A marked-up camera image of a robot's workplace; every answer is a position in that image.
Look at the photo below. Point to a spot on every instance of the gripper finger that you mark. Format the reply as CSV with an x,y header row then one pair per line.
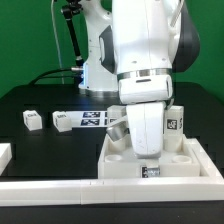
x,y
153,169

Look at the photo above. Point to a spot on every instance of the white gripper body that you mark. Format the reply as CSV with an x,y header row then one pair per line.
x,y
145,99

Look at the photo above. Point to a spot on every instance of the white square table top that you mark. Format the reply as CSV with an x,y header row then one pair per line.
x,y
117,160

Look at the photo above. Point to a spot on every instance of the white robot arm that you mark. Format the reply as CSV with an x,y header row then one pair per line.
x,y
133,50

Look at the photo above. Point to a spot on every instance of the white L-shaped obstacle fence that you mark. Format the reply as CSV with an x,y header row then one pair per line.
x,y
208,186

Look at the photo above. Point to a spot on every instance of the white marker sheet with tags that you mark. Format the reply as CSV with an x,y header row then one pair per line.
x,y
83,119

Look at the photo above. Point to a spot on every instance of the white block at left edge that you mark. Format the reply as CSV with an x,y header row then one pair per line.
x,y
5,155

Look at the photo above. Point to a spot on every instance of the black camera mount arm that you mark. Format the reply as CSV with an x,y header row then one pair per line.
x,y
72,8

